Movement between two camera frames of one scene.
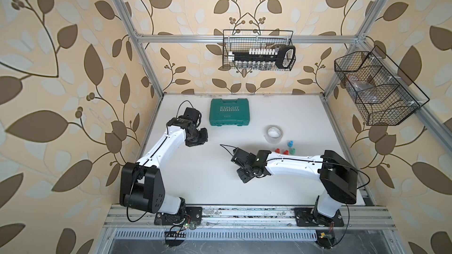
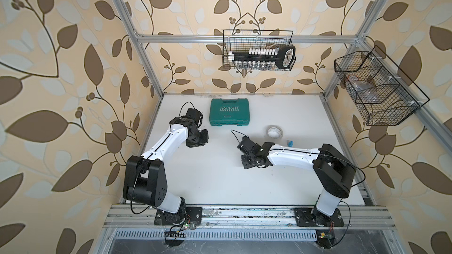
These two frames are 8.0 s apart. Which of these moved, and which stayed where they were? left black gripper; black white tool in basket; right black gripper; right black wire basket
Moved: right black gripper
Stayed: black white tool in basket; right black wire basket; left black gripper
